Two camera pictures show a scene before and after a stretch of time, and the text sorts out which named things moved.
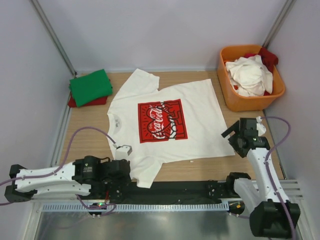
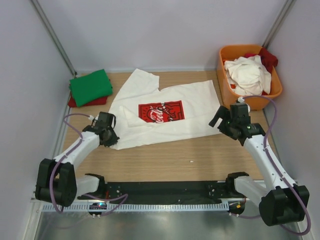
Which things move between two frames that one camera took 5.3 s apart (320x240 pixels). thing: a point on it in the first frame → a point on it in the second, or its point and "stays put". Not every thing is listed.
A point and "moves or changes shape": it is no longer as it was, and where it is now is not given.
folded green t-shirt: (90, 87) stays put
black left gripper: (124, 175) → (110, 139)
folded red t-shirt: (72, 103) stays put
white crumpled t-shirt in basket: (249, 77) stays put
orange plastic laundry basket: (236, 102) stays put
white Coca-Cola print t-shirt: (165, 125) moves or changes shape
